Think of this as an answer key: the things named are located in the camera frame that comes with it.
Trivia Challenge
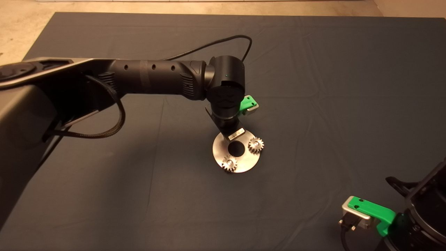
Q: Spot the black left camera cable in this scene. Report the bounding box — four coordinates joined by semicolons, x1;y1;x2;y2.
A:
164;35;252;63

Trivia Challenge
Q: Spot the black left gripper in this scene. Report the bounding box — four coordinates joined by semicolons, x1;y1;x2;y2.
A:
206;106;246;142

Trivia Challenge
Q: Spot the green right camera mount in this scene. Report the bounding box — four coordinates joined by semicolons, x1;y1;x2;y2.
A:
348;196;397;237

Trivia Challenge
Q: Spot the dark grey table cloth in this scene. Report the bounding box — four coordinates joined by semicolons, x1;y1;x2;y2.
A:
0;12;446;251

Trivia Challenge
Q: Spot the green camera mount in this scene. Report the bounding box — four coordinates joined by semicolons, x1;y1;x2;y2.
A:
239;95;258;115
348;196;397;237

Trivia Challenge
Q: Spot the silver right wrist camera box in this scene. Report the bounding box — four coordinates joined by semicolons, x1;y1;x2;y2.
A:
341;196;371;230

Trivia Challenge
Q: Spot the black braided left arm sleeve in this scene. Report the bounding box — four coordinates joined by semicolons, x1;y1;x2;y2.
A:
44;75;126;139

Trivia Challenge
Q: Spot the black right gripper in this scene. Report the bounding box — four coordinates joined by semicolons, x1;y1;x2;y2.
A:
375;230;422;251

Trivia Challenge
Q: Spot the round metal carrier plate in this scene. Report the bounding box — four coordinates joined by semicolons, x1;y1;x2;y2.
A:
213;130;261;173

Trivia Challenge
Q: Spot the green left camera mount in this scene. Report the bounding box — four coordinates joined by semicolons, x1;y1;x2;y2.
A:
239;95;258;115

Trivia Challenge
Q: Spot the steel planetary gear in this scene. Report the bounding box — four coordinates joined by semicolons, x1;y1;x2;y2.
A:
248;137;265;155
222;156;238;172

